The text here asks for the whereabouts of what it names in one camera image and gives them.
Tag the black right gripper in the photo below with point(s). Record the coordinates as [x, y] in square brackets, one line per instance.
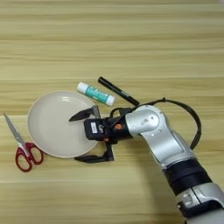
[118, 129]

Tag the beige round plate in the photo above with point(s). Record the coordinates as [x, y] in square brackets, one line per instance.
[52, 125]

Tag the white green glue stick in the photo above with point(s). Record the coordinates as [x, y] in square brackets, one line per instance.
[96, 93]

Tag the black marker pen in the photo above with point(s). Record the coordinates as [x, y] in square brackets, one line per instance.
[116, 89]

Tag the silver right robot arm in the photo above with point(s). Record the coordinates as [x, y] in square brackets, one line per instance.
[163, 137]

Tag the small black box white label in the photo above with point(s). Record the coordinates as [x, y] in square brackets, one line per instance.
[94, 129]

